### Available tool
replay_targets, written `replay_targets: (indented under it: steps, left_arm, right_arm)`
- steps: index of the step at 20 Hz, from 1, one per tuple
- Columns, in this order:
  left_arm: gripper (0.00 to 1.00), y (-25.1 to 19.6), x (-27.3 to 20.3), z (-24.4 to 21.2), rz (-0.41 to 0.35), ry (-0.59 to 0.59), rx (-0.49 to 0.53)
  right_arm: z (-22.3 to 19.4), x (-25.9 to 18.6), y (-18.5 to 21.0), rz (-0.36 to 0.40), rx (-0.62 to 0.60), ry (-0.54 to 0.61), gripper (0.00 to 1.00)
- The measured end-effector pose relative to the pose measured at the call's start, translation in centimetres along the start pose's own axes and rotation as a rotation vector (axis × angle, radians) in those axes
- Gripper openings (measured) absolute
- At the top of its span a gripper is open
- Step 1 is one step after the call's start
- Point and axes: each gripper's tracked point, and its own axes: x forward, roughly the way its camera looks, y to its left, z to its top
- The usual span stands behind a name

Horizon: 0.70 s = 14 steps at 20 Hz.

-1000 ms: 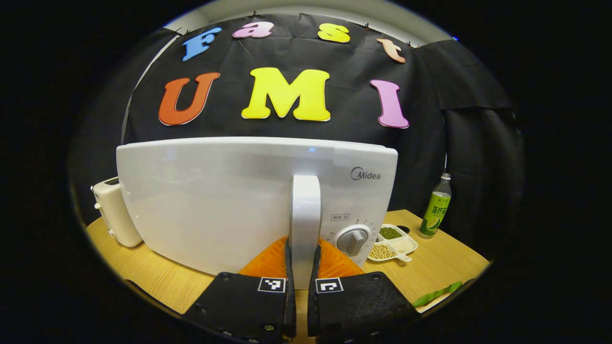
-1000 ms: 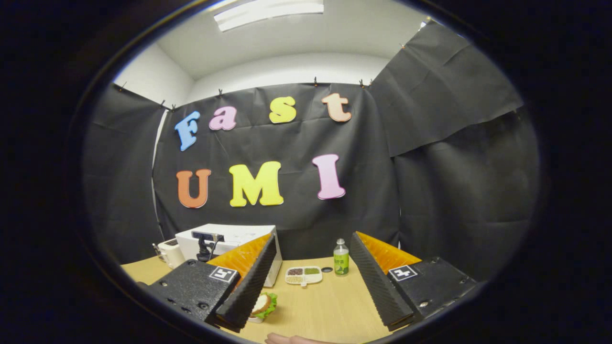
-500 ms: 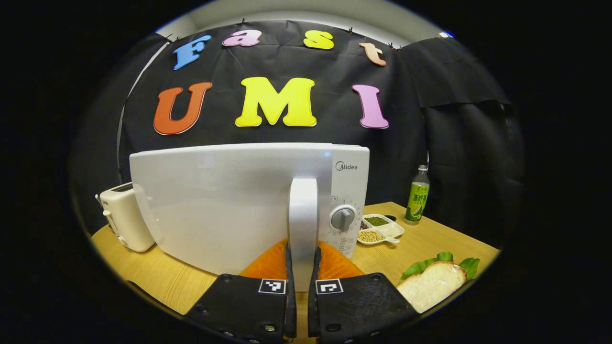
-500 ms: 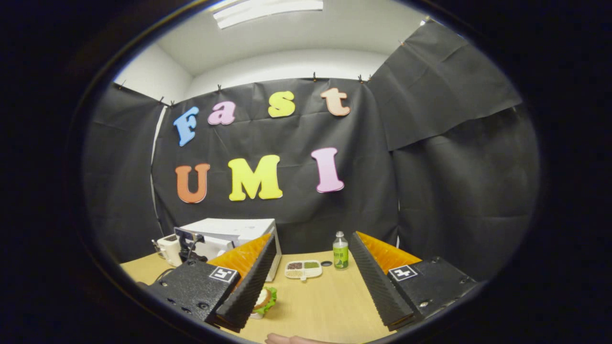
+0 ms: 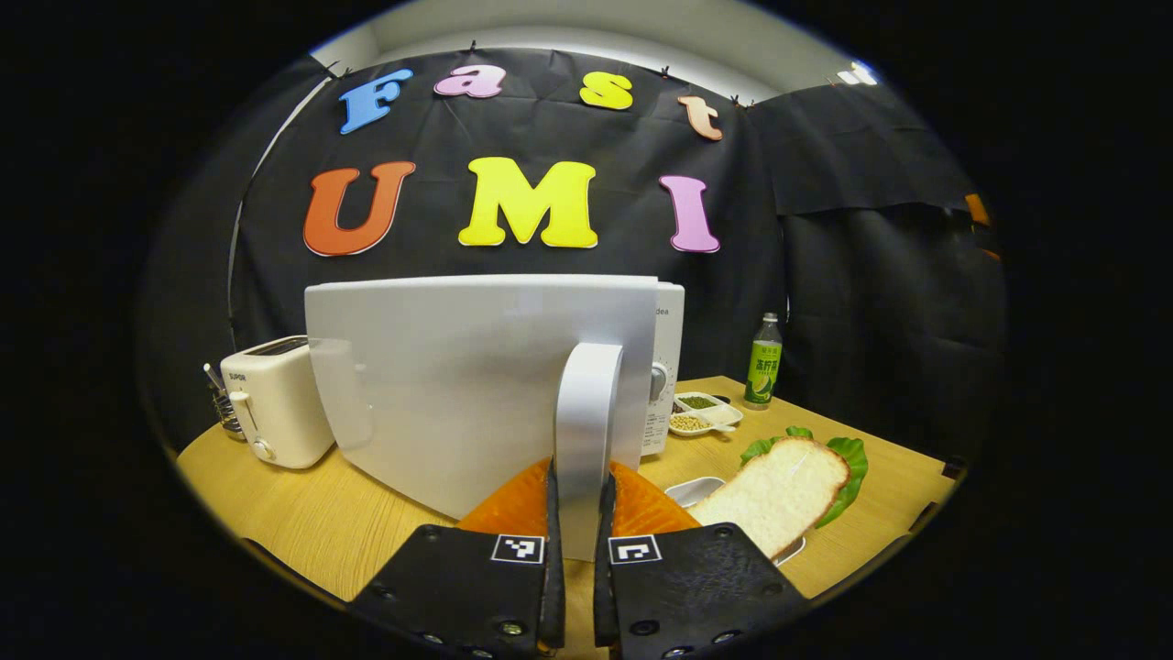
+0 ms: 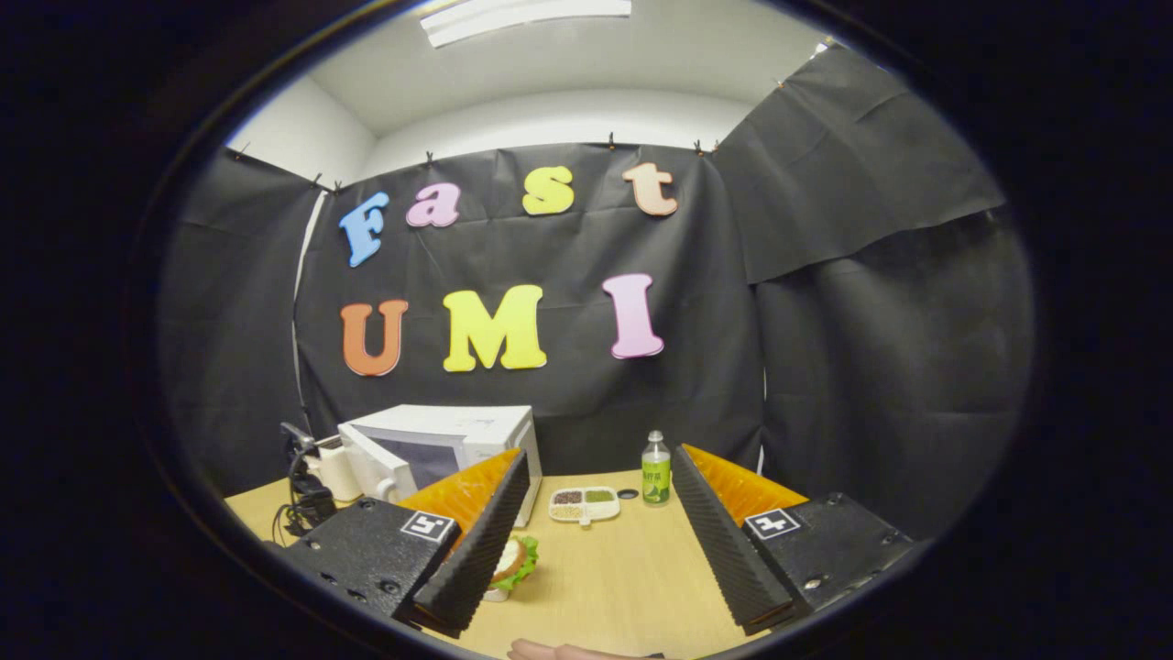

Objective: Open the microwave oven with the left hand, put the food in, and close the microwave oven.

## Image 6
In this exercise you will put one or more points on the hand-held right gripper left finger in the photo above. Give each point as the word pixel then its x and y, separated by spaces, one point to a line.
pixel 481 559

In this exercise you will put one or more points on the small ceiling light panel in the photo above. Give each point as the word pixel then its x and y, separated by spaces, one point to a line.
pixel 825 46

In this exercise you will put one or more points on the white microwave oven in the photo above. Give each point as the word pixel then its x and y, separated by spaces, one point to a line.
pixel 476 426

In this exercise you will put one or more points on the white ribbed tray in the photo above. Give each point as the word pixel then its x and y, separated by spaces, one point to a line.
pixel 496 595

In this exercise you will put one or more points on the white sectioned grain plate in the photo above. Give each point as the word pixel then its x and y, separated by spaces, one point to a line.
pixel 584 505

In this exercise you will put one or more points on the green label drink bottle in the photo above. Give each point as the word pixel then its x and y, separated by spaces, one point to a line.
pixel 655 477

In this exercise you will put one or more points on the lettuce sandwich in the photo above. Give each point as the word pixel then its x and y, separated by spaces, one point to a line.
pixel 515 561

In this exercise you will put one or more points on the long ceiling light panel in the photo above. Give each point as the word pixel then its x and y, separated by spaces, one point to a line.
pixel 527 18

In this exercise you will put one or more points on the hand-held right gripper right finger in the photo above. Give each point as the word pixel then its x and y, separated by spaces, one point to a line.
pixel 724 550

